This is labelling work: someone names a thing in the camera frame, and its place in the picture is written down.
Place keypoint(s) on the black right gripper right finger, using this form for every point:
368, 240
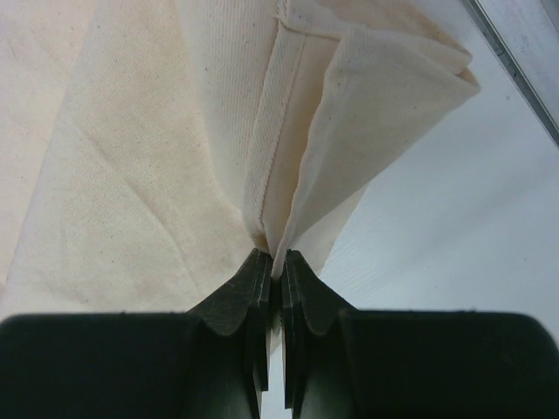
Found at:
342, 362

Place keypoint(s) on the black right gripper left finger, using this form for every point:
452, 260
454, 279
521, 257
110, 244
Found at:
209, 362

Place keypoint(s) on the beige cloth wrap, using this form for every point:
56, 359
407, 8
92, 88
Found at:
192, 132

